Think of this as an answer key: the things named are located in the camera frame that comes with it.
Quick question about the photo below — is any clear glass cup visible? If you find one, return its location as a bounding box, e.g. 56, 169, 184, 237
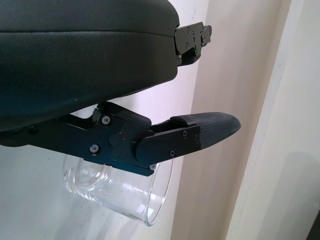
62, 153, 175, 228

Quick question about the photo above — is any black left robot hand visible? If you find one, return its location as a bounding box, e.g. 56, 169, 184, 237
0, 0, 242, 176

